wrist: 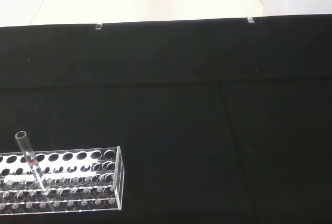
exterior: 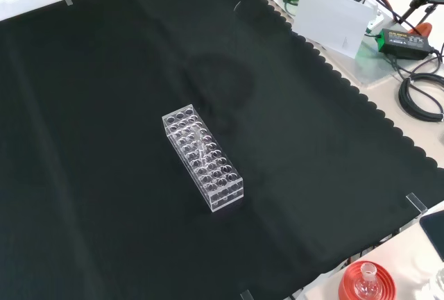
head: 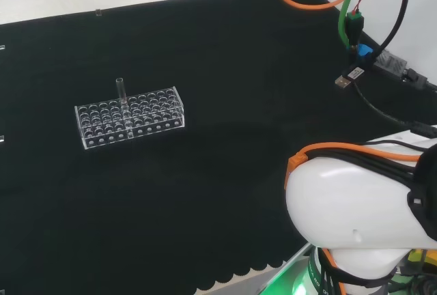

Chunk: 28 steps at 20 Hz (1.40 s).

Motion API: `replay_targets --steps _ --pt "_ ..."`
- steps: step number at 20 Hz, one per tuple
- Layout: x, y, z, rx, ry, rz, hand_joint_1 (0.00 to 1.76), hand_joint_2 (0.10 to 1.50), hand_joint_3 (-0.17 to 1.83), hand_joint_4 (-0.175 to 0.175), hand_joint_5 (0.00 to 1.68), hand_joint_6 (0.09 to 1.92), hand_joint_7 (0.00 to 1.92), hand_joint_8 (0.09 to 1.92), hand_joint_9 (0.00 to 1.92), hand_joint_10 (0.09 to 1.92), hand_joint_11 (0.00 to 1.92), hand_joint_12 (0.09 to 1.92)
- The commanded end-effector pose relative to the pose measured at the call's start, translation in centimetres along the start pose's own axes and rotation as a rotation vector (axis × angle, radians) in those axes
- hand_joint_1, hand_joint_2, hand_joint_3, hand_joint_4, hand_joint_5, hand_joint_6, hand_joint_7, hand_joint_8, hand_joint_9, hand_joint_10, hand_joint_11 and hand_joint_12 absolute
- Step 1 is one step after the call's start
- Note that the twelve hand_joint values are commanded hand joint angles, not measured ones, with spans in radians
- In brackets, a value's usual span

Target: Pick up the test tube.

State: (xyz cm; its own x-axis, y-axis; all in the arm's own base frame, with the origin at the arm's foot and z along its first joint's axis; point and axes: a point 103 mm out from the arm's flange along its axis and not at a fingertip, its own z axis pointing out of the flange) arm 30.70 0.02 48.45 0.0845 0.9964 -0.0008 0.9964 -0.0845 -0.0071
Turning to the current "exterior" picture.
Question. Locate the black tablet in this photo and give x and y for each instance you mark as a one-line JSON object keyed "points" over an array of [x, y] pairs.
{"points": [[435, 228]]}

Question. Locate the clear acrylic test tube rack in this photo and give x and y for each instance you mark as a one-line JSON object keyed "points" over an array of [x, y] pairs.
{"points": [[222, 189]]}

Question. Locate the metal base plate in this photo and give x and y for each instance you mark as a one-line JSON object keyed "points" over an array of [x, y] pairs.
{"points": [[373, 69]]}

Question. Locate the clear glass test tube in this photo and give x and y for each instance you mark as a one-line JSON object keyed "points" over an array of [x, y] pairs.
{"points": [[200, 143]]}

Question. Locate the round-bottom glass flask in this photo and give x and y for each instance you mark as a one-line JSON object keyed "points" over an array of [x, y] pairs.
{"points": [[367, 282]]}

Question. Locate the orange clamp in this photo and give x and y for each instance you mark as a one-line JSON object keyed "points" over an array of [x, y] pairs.
{"points": [[424, 28]]}

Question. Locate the clear glass vessel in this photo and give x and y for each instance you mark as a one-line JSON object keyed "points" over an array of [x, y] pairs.
{"points": [[438, 284]]}

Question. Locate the black bench cloth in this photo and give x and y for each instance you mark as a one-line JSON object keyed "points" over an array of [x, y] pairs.
{"points": [[104, 140]]}

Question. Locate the black power adapter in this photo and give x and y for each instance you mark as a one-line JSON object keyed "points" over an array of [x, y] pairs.
{"points": [[404, 43]]}

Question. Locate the pale board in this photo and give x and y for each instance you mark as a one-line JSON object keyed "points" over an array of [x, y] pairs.
{"points": [[329, 18]]}

